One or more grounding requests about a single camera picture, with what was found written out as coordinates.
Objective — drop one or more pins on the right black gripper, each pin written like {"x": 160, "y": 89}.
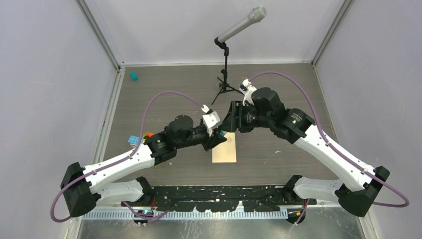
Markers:
{"x": 231, "y": 123}

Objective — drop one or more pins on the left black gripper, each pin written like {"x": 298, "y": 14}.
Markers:
{"x": 212, "y": 141}

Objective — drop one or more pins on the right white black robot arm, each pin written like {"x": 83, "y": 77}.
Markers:
{"x": 355, "y": 189}

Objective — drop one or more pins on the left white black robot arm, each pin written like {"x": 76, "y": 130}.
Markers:
{"x": 84, "y": 188}

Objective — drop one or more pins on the black tripod microphone stand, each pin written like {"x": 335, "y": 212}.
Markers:
{"x": 224, "y": 86}

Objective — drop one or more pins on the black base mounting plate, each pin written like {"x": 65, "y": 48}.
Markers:
{"x": 217, "y": 198}

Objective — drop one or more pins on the colourful toy brick structure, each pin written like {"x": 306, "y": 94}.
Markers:
{"x": 134, "y": 140}

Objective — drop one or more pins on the teal small block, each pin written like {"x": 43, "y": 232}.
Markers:
{"x": 134, "y": 76}

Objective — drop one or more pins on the silver microphone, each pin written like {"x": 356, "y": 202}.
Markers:
{"x": 256, "y": 15}

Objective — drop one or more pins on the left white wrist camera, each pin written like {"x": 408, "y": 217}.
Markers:
{"x": 212, "y": 121}

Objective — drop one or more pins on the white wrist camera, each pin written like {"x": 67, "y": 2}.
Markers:
{"x": 247, "y": 89}
{"x": 212, "y": 121}

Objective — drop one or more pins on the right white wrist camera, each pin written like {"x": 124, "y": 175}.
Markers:
{"x": 247, "y": 89}

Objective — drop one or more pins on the white slotted cable duct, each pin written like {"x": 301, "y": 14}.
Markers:
{"x": 125, "y": 214}

